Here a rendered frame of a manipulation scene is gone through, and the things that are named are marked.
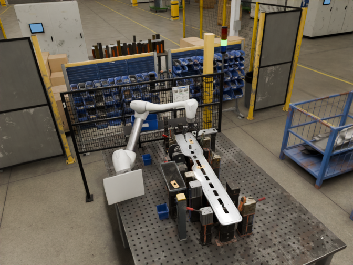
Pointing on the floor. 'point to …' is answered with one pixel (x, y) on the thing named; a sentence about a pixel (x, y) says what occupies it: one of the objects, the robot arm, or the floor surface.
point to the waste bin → (248, 88)
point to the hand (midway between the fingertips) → (190, 137)
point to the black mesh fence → (148, 113)
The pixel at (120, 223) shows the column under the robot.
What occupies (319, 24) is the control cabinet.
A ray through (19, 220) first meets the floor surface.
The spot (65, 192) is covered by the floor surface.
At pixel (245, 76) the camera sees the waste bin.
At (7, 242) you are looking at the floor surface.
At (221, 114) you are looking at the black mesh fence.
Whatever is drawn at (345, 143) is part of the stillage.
